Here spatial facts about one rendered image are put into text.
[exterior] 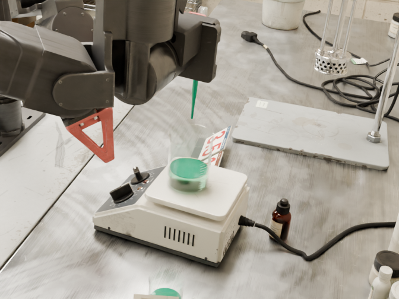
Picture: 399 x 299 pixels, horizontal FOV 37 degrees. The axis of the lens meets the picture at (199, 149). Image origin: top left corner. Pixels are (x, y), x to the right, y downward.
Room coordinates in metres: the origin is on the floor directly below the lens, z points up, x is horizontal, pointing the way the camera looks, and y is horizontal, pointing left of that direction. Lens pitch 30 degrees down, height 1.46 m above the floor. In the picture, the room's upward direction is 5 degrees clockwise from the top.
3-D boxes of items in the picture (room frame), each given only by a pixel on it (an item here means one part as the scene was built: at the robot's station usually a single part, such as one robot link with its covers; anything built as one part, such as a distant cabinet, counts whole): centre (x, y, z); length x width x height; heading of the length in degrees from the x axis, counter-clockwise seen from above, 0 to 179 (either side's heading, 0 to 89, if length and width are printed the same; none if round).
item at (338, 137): (1.08, -0.22, 0.91); 0.30 x 0.20 x 0.01; 79
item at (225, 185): (0.72, 0.00, 0.98); 0.12 x 0.12 x 0.01; 72
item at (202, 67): (0.62, 0.05, 1.22); 0.10 x 0.07 x 0.07; 72
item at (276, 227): (0.73, -0.13, 0.93); 0.03 x 0.03 x 0.07
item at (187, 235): (0.73, 0.02, 0.94); 0.22 x 0.13 x 0.08; 72
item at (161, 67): (0.56, 0.07, 1.23); 0.07 x 0.06 x 0.07; 162
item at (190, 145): (0.72, 0.01, 1.03); 0.07 x 0.06 x 0.08; 145
